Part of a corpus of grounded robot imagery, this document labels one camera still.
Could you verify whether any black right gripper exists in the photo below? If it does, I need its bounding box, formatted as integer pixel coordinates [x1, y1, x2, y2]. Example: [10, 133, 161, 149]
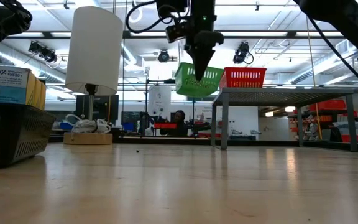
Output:
[186, 9, 225, 82]

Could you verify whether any green plastic basket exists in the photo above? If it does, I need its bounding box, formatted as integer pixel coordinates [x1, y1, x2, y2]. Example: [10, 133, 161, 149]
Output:
[174, 62, 224, 98]

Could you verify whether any red plastic basket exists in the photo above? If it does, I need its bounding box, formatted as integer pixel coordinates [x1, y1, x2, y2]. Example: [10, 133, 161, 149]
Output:
[218, 67, 268, 90]

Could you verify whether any white pillar sign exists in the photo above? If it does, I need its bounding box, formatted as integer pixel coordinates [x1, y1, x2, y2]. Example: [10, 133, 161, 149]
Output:
[147, 85, 172, 118]

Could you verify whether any person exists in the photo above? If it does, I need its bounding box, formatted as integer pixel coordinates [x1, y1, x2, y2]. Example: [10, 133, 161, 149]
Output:
[159, 110, 190, 138]

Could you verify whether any red tray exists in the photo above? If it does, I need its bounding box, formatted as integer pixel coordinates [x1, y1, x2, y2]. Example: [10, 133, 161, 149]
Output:
[153, 123, 178, 130]

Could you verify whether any grey perforated metal shelf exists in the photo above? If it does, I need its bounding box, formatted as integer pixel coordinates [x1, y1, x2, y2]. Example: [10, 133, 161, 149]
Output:
[210, 86, 358, 152]

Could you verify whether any white shade table lamp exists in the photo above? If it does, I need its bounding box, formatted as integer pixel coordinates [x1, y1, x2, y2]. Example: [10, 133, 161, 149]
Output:
[63, 6, 124, 146]

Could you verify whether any red bin shelf rack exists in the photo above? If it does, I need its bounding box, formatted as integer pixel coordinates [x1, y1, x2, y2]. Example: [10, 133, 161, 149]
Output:
[289, 98, 358, 144]

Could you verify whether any red storage bin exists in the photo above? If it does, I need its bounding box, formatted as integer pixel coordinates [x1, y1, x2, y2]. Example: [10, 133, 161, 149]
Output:
[308, 99, 347, 112]

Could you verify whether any black plastic basket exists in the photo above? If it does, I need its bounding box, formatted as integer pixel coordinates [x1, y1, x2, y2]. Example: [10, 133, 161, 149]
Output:
[0, 101, 57, 170]

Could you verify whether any round black ceiling camera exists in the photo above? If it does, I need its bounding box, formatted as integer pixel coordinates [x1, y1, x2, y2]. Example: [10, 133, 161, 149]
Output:
[157, 49, 171, 63]

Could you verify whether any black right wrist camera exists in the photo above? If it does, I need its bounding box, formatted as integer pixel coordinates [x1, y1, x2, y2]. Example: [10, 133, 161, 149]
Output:
[165, 21, 196, 44]

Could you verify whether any black stand frame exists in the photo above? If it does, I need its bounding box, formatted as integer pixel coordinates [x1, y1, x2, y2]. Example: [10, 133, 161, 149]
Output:
[144, 79, 196, 138]

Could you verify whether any black ceiling camera with cable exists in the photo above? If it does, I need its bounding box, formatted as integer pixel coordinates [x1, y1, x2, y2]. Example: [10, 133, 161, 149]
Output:
[232, 41, 255, 65]

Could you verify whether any black right camera cable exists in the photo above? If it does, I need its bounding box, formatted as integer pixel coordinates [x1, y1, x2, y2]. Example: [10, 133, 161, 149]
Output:
[125, 0, 195, 34]

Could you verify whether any white lamp cord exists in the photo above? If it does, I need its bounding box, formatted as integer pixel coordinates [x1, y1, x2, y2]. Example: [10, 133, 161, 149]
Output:
[65, 113, 112, 134]

